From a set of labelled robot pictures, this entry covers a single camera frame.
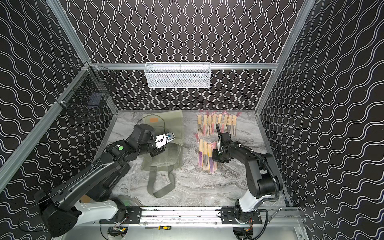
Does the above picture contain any left aluminium side bar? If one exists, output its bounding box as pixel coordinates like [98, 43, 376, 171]
[1, 67, 90, 191]

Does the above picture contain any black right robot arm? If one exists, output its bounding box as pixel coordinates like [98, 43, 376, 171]
[213, 133, 283, 223]

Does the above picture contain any white wire mesh basket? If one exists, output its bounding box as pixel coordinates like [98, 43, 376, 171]
[144, 67, 212, 89]

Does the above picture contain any right aluminium frame post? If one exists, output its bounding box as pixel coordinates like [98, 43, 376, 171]
[255, 0, 316, 116]

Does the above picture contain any black wire mesh basket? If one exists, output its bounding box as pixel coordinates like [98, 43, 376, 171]
[57, 66, 117, 120]

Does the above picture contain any eleventh bamboo folding fan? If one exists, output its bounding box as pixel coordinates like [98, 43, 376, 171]
[208, 143, 215, 174]

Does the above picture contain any twelfth bamboo folding fan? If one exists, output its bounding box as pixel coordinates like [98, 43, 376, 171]
[211, 142, 218, 171]

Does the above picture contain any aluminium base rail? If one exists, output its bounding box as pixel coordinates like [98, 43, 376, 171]
[101, 207, 302, 228]

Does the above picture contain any folding fan with pink paper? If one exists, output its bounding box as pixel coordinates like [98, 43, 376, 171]
[202, 114, 208, 136]

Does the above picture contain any yellow handled screwdriver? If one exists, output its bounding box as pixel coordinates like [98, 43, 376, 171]
[145, 226, 172, 230]

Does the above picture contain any aluminium corner frame post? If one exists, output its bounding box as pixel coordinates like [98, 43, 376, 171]
[46, 0, 91, 64]

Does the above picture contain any olive green tote bag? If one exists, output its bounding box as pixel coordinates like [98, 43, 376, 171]
[142, 110, 185, 199]

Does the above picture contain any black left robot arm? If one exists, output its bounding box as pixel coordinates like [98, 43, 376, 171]
[34, 124, 175, 238]

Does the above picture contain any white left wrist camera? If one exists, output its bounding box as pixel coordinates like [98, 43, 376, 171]
[155, 132, 176, 149]

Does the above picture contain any horizontal aluminium back bar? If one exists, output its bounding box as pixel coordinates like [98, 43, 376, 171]
[91, 62, 278, 71]

